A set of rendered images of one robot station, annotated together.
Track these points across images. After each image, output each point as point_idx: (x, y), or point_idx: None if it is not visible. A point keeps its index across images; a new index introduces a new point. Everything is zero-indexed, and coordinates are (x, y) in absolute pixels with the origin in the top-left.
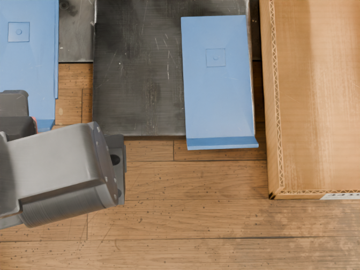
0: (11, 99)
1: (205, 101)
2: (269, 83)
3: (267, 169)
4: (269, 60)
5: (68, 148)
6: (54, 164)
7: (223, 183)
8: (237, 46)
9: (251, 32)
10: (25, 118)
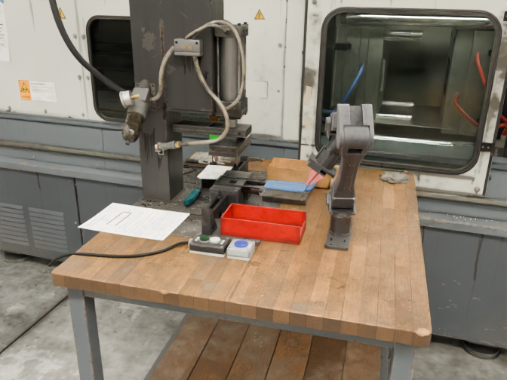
0: (312, 154)
1: None
2: (301, 175)
3: (321, 188)
4: (296, 173)
5: None
6: None
7: (323, 193)
8: (287, 182)
9: None
10: (317, 154)
